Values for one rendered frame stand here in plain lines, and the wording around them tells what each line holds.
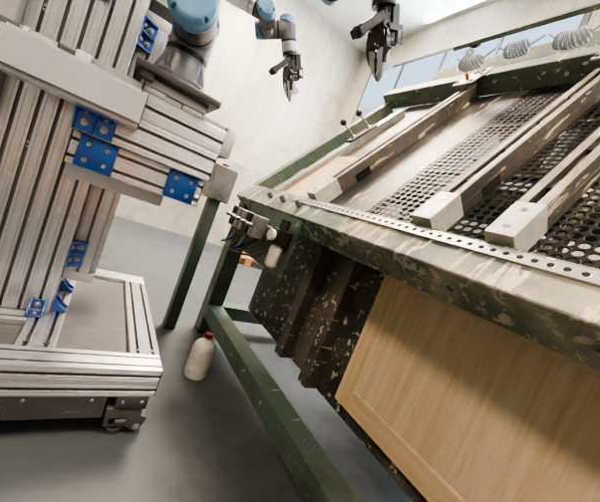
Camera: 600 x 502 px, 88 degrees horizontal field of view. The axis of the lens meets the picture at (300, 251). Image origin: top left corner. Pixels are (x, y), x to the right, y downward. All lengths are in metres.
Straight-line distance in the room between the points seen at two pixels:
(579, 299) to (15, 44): 1.11
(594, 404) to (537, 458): 0.16
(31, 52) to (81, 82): 0.09
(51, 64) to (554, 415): 1.28
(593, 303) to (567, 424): 0.33
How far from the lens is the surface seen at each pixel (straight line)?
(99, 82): 0.89
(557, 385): 0.91
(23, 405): 1.13
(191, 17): 0.95
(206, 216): 1.72
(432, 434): 1.04
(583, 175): 0.98
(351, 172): 1.37
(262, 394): 1.24
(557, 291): 0.68
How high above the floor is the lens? 0.80
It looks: 5 degrees down
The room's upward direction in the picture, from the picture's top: 21 degrees clockwise
